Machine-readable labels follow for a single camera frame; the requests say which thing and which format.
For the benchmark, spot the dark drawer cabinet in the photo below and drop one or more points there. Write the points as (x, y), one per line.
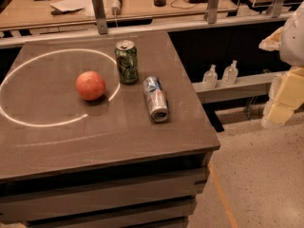
(146, 194)

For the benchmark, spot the clear sanitizer bottle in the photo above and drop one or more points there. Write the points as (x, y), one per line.
(210, 78)
(230, 73)

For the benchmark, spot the grey metal bracket right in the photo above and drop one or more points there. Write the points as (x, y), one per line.
(275, 8)

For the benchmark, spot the white cylindrical tool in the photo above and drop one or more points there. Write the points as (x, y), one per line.
(116, 7)

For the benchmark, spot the grey metal bracket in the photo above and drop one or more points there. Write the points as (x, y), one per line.
(275, 8)
(214, 2)
(99, 11)

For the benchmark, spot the grey metal shelf beam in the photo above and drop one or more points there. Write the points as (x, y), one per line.
(244, 87)

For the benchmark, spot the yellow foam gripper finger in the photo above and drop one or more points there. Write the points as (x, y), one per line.
(272, 42)
(286, 95)

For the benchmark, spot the right clear sanitizer bottle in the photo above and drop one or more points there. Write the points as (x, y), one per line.
(230, 73)

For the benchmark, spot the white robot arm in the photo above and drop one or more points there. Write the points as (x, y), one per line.
(292, 41)

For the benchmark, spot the blue silver can lying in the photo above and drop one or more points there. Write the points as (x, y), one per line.
(156, 101)

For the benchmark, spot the grey metal bracket left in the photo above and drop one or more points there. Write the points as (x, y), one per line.
(99, 11)

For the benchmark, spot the white paper sheet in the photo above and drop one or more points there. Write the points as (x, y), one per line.
(72, 5)

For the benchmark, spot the green soda can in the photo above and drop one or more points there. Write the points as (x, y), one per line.
(127, 62)

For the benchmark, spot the left clear sanitizer bottle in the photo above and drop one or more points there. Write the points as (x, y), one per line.
(210, 78)

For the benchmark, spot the grey metal bracket middle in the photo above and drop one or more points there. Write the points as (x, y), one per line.
(214, 2)

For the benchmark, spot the orange red apple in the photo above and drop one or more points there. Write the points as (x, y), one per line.
(90, 85)

